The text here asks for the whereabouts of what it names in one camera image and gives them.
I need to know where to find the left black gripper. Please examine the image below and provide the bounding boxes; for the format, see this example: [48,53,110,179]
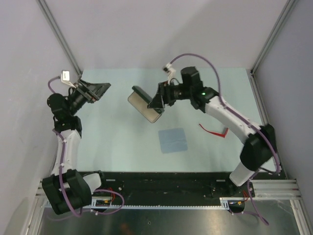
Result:
[67,79,110,116]

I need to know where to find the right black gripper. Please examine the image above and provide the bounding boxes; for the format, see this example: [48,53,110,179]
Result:
[148,81,192,110]

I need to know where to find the black glasses case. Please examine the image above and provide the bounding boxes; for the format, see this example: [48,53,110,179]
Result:
[128,86,164,123]

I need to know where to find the blue cleaning cloth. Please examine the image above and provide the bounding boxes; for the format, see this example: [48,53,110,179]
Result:
[158,128,188,154]

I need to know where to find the red sunglasses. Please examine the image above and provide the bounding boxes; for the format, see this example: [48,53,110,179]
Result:
[199,123,229,138]

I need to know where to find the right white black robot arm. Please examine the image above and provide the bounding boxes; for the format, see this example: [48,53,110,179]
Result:
[147,64,276,196]

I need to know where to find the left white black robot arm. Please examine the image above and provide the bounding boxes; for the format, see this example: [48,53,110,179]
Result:
[42,79,111,217]

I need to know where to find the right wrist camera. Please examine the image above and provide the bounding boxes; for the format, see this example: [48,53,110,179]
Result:
[162,63,176,84]

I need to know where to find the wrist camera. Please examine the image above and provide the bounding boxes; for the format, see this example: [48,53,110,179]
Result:
[60,70,75,88]
[162,63,176,84]

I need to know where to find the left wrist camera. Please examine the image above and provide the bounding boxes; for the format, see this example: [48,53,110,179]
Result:
[60,70,75,88]

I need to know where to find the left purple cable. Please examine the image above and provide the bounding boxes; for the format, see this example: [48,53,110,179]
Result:
[47,75,125,218]

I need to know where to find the purple cable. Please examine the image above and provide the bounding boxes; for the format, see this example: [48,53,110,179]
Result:
[47,75,125,218]
[168,53,282,226]

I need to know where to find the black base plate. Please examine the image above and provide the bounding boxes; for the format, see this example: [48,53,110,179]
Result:
[99,171,256,206]

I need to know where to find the white cable duct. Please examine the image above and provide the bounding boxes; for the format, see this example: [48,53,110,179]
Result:
[85,198,245,210]

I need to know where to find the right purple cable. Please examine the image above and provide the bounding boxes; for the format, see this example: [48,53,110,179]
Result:
[168,53,282,226]

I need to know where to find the aluminium rail frame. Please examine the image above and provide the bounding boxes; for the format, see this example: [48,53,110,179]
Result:
[36,78,313,235]

